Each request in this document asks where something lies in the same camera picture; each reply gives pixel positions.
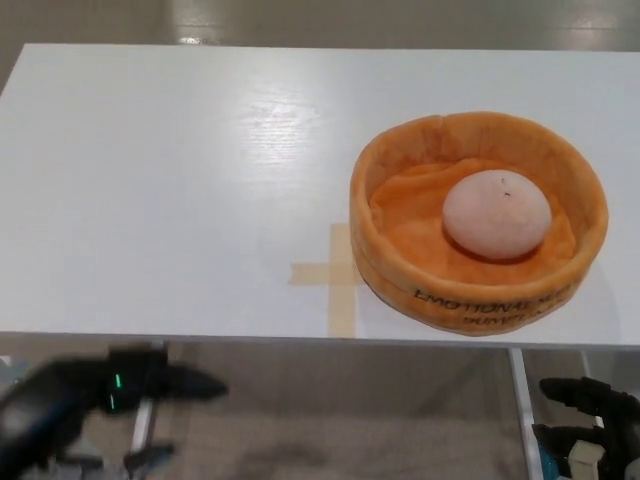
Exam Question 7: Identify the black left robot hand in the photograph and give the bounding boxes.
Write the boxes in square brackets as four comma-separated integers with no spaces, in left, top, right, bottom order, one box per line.
[0,344,230,471]

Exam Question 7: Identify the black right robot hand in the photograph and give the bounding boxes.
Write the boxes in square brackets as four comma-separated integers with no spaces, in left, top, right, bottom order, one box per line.
[530,377,640,480]

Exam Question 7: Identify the pink round plush toy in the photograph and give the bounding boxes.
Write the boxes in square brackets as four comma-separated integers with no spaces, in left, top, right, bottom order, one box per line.
[442,171,553,261]

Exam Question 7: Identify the orange plush round plate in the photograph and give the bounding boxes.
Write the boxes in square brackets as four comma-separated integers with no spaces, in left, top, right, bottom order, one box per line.
[348,112,610,338]

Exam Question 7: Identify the white table leg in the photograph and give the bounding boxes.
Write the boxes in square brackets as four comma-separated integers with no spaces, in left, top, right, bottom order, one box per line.
[127,342,169,461]
[508,348,545,480]

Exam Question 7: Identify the teal plastic object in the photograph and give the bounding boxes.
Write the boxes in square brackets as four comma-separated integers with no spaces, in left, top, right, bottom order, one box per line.
[534,439,567,480]

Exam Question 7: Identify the short beige masking tape strip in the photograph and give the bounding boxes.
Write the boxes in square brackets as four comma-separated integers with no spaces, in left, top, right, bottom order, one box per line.
[288,262,366,287]

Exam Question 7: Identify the long beige masking tape strip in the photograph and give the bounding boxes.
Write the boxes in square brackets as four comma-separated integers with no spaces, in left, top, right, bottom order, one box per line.
[327,223,359,337]

